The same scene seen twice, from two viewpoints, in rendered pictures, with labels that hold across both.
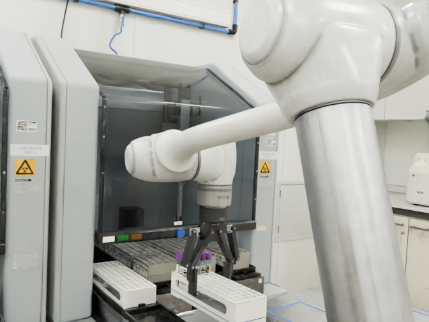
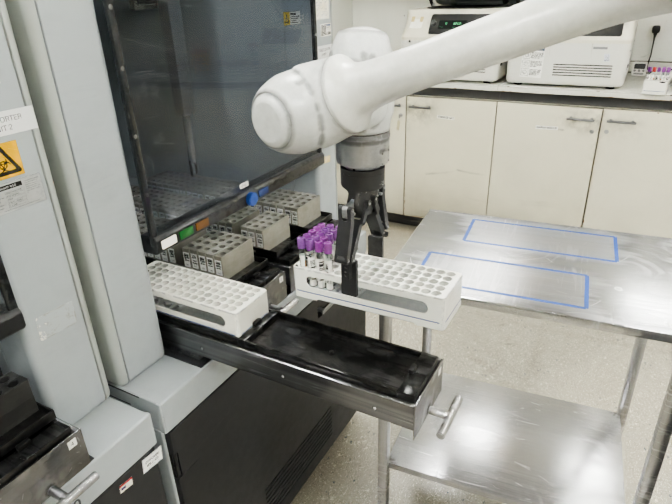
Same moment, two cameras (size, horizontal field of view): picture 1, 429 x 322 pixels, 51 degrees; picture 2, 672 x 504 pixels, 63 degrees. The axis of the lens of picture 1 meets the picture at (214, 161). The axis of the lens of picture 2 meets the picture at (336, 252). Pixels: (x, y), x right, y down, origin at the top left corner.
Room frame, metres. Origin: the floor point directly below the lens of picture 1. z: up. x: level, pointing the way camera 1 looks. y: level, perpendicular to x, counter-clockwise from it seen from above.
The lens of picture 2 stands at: (0.39, 0.43, 1.39)
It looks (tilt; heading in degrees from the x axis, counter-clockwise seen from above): 26 degrees down; 334
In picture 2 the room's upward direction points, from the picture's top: 2 degrees counter-clockwise
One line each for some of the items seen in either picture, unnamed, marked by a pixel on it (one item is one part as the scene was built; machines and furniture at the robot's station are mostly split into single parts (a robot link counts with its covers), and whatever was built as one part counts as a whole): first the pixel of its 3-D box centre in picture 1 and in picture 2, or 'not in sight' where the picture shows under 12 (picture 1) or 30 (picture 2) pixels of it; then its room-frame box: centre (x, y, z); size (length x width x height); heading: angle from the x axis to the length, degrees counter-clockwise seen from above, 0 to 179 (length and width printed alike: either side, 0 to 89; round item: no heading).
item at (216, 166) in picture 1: (211, 153); (357, 81); (1.16, 0.01, 1.26); 0.13 x 0.11 x 0.16; 121
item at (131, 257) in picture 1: (143, 260); (189, 247); (1.58, 0.23, 0.85); 0.12 x 0.02 x 0.06; 125
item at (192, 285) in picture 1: (193, 281); (349, 277); (1.13, 0.04, 0.93); 0.03 x 0.01 x 0.07; 34
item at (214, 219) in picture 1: (212, 223); (362, 190); (1.16, 0.00, 1.07); 0.08 x 0.07 x 0.09; 124
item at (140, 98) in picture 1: (155, 139); (149, 48); (1.70, 0.23, 1.28); 0.61 x 0.51 x 0.63; 125
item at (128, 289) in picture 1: (120, 283); (194, 297); (1.37, 0.27, 0.83); 0.30 x 0.10 x 0.06; 35
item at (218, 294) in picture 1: (214, 294); (375, 284); (1.14, -0.02, 0.89); 0.30 x 0.10 x 0.06; 34
